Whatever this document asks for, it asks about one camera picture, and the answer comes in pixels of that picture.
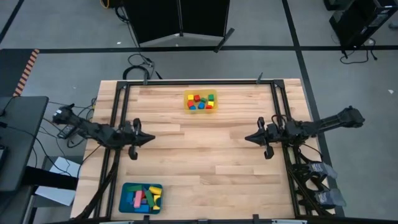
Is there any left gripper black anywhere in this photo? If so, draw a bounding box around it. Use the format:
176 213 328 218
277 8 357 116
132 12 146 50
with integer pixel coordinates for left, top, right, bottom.
123 118 156 161

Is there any orange black hazard tape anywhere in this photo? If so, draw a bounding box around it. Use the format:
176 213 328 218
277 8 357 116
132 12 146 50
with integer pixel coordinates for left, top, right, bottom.
12 49 40 97

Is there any teal plastic tray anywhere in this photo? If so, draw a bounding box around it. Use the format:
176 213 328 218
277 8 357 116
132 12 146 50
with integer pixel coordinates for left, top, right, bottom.
118 182 164 215

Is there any thin black floor cable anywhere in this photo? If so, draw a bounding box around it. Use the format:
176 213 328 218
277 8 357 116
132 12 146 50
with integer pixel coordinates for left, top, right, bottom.
340 39 379 65

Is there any white sheet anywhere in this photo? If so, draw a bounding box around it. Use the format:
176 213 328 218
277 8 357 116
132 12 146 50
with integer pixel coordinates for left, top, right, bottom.
34 156 82 207

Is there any black cable bundle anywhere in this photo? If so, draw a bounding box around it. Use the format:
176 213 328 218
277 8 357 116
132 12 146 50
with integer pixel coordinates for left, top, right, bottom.
285 146 338 218

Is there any black power adapter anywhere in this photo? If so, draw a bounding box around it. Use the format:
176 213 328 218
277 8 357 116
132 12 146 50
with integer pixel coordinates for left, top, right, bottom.
57 124 75 140

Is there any black desk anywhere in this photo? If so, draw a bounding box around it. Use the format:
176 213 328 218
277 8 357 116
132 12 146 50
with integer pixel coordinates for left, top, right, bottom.
0 96 50 192

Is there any coiled black cable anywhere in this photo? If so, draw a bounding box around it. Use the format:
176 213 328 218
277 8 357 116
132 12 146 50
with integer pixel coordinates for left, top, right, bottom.
123 53 163 81

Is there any black equipment cart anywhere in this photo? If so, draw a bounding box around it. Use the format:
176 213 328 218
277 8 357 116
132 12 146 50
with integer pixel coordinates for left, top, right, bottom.
323 0 398 49

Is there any yellow translucent plastic bin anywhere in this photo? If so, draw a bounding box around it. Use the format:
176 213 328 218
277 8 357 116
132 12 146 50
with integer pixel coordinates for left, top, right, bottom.
183 89 218 115

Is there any black folding partition screen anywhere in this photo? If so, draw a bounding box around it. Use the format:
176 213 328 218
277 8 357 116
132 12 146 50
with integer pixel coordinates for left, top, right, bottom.
123 0 236 53

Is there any grey plastic pouch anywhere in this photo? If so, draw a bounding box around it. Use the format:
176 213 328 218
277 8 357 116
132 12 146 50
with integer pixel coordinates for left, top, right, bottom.
309 161 338 180
313 188 348 208

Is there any black aluminium table frame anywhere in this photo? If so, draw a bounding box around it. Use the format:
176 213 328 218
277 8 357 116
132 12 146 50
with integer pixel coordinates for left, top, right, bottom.
92 79 302 222

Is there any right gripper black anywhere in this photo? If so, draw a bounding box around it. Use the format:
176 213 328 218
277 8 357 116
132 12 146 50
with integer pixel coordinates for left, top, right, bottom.
244 117 282 160

